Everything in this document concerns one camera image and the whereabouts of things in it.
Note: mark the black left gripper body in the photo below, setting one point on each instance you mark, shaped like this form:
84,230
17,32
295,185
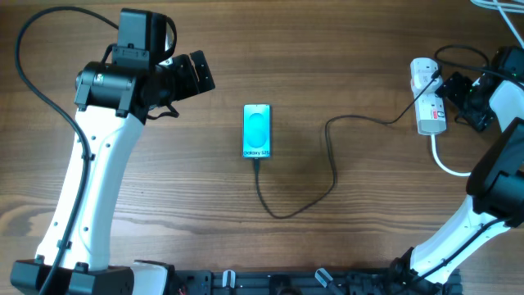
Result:
183,83

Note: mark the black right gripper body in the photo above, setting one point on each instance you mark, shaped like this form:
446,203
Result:
469,103

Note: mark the teal screen smartphone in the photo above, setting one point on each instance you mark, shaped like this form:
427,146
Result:
256,131

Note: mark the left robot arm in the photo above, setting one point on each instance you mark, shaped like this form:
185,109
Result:
114,99

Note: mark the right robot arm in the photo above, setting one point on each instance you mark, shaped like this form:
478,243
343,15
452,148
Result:
494,200

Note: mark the white USB charger adapter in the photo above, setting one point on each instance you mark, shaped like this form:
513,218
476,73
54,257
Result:
423,82

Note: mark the white power strip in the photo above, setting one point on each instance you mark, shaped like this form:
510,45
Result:
429,109

